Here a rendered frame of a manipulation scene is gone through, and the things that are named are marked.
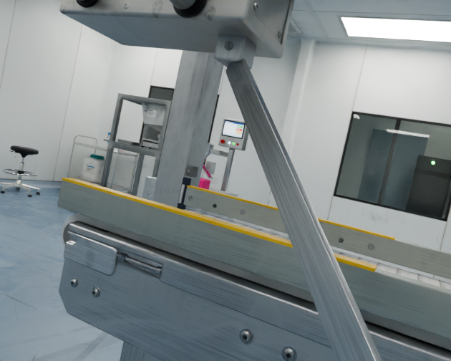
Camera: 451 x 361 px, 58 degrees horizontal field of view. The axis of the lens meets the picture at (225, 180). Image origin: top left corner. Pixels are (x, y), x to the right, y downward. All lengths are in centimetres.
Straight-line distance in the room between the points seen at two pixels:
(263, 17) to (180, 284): 26
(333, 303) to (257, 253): 13
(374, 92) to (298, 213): 553
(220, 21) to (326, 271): 23
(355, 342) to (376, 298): 11
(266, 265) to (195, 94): 44
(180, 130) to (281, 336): 46
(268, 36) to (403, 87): 539
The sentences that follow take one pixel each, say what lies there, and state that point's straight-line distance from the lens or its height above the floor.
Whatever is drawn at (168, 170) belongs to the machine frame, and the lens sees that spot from 75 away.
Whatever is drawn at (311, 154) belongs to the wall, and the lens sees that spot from 578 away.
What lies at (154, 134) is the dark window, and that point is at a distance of 692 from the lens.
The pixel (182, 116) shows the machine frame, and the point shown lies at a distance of 74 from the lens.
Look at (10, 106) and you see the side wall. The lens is 656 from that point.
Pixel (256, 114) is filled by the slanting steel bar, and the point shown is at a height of 108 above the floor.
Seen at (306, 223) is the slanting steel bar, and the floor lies 101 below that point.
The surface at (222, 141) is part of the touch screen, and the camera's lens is 351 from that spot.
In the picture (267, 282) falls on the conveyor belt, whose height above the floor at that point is 94.
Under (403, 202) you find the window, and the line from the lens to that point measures 561.
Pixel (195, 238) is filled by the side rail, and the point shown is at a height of 96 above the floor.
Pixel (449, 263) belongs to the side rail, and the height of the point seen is 97.
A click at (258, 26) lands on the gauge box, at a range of 39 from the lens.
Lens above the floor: 104
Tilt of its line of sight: 3 degrees down
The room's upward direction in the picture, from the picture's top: 12 degrees clockwise
